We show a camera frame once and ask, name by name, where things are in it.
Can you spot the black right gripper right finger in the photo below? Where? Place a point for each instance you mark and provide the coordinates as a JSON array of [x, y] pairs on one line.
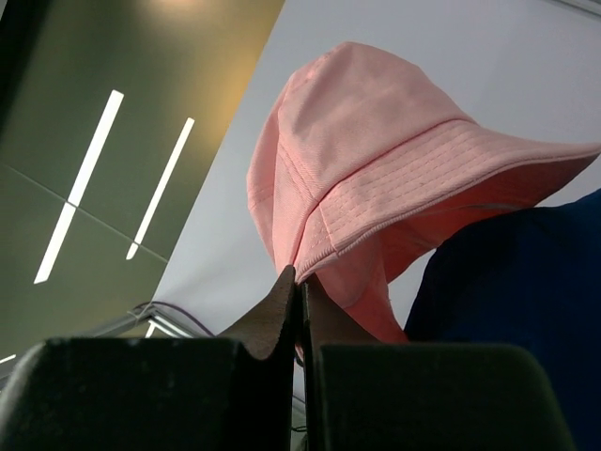
[[363, 395]]

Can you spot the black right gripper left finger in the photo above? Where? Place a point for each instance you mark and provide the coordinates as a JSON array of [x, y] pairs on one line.
[[228, 392]]

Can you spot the dark blue bucket hat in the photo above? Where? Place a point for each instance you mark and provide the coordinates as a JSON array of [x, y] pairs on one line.
[[529, 278]]

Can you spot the pink bucket hat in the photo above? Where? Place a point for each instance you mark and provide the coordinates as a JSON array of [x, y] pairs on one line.
[[364, 165]]

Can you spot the ceiling light strip short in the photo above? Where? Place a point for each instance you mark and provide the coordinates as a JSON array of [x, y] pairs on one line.
[[160, 188]]

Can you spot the ceiling light strip long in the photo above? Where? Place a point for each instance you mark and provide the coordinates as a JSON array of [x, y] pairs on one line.
[[78, 188]]

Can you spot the aluminium frame post left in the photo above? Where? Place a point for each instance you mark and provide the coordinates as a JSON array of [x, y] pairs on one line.
[[151, 320]]

